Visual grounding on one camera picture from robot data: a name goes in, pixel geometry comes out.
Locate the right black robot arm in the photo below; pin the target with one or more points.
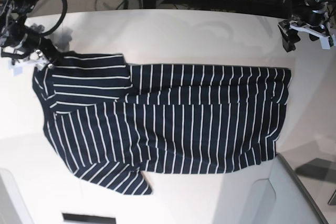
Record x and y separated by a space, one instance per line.
16 11

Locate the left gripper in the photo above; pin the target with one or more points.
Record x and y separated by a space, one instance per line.
315 23

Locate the grey robot base cover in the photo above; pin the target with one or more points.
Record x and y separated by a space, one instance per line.
282 198
13 207

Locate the navy white striped t-shirt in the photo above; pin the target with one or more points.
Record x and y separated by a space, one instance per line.
110 121

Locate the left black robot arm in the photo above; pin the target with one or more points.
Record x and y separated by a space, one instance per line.
298 7

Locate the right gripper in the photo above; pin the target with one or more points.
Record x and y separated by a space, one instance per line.
19 42

